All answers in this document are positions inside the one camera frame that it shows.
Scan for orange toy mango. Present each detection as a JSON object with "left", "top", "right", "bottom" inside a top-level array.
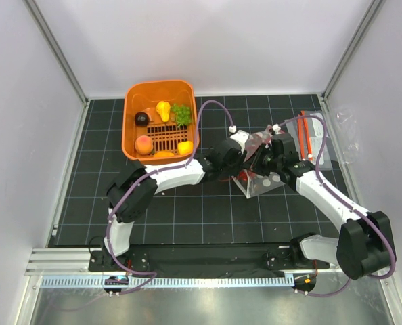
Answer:
[{"left": 153, "top": 150, "right": 175, "bottom": 158}]

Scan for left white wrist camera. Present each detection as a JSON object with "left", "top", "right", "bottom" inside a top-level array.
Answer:
[{"left": 229, "top": 125, "right": 250, "bottom": 150}]

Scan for peach toy fruit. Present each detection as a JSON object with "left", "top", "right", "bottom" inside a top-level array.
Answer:
[{"left": 135, "top": 135, "right": 154, "bottom": 155}]

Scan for red toy lobster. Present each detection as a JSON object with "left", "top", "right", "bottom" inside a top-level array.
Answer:
[{"left": 221, "top": 133, "right": 265, "bottom": 191}]

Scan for black grid mat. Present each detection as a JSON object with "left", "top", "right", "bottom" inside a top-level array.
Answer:
[{"left": 48, "top": 94, "right": 338, "bottom": 247}]

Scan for yellow toy lemon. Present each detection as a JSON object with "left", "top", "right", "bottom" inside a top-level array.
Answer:
[{"left": 177, "top": 140, "right": 194, "bottom": 156}]

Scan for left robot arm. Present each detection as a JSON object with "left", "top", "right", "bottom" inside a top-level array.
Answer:
[{"left": 104, "top": 131, "right": 249, "bottom": 271}]

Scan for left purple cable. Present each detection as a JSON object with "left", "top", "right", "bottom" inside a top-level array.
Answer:
[{"left": 105, "top": 100, "right": 238, "bottom": 297}]

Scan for green toy grapes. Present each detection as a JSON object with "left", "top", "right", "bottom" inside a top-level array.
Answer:
[{"left": 171, "top": 104, "right": 192, "bottom": 128}]

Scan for orange plastic basket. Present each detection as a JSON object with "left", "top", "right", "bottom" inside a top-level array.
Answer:
[{"left": 121, "top": 80, "right": 199, "bottom": 165}]

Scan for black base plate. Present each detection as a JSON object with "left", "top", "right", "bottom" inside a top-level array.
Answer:
[{"left": 87, "top": 242, "right": 331, "bottom": 279}]

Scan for clear dotted zip bag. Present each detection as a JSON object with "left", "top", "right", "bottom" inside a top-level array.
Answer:
[{"left": 236, "top": 125, "right": 283, "bottom": 199}]

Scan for slotted cable duct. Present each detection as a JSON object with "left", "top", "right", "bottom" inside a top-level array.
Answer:
[{"left": 41, "top": 274, "right": 294, "bottom": 290}]

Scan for dark plum toy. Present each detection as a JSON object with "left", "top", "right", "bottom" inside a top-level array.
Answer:
[{"left": 134, "top": 112, "right": 150, "bottom": 127}]

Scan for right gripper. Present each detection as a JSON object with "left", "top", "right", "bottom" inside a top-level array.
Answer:
[{"left": 241, "top": 143, "right": 282, "bottom": 177}]

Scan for yellow toy pear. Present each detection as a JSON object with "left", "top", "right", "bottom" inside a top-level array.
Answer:
[{"left": 156, "top": 101, "right": 171, "bottom": 123}]

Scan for spare zip bags orange zippers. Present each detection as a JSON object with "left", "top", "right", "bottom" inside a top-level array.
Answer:
[{"left": 286, "top": 110, "right": 332, "bottom": 171}]

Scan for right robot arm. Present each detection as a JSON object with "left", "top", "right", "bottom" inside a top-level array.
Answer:
[{"left": 245, "top": 133, "right": 397, "bottom": 280}]

